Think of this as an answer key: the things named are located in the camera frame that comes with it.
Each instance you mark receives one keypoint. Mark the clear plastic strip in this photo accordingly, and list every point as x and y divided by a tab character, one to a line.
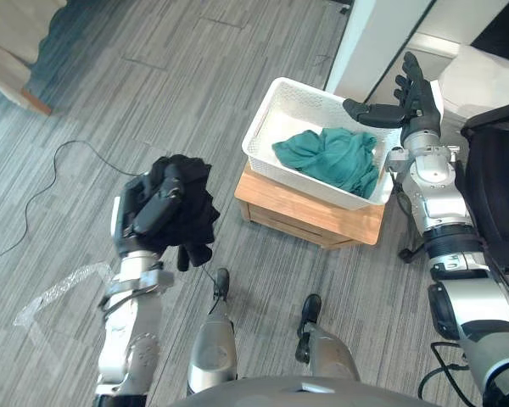
68	280

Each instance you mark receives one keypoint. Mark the green clothes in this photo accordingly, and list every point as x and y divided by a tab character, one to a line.
335	157

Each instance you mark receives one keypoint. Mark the black fabric bag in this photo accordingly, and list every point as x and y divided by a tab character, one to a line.
496	191

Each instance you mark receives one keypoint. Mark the black metal stand leg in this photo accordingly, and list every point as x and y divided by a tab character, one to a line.
411	255

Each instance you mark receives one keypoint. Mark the grey robot torso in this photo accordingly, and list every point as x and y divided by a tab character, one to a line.
305	394

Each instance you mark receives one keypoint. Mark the dark right robot foot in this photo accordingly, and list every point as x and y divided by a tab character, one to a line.
311	307

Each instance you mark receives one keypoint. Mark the silver right robot leg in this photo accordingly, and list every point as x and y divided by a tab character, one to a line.
331	356

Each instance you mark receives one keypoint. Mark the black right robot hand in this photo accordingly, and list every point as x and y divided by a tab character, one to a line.
420	110

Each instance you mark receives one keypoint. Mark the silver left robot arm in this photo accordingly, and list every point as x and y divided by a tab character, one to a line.
131	322

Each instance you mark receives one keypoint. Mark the dark left robot foot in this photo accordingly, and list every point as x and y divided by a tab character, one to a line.
222	282

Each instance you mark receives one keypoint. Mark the white plastic laundry basket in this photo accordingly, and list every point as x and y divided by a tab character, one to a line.
288	114

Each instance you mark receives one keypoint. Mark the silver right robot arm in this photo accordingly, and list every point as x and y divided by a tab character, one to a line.
441	199

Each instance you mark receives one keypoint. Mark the wooden bed leg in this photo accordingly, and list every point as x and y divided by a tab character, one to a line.
36	102

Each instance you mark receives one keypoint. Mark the black clothes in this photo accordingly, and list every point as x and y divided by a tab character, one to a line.
195	212

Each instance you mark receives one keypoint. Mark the beige bed skirt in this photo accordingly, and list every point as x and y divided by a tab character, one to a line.
8	25

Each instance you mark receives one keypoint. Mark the light wooden drawer stand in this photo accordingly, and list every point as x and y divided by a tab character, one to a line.
305	212

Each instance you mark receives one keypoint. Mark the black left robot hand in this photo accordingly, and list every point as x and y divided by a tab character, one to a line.
148	207

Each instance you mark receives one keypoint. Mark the dark robot foot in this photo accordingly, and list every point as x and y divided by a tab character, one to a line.
311	307
222	282

